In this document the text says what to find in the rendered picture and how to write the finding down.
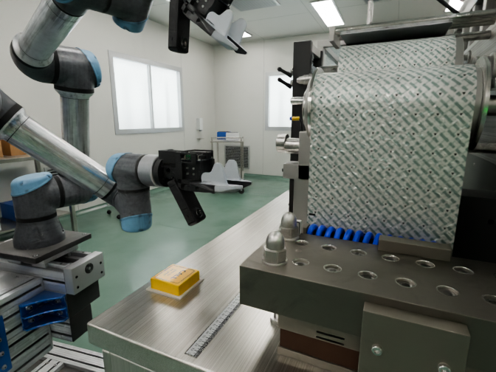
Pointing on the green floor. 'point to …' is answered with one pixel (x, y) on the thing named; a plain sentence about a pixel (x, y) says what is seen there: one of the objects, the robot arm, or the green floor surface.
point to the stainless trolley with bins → (231, 142)
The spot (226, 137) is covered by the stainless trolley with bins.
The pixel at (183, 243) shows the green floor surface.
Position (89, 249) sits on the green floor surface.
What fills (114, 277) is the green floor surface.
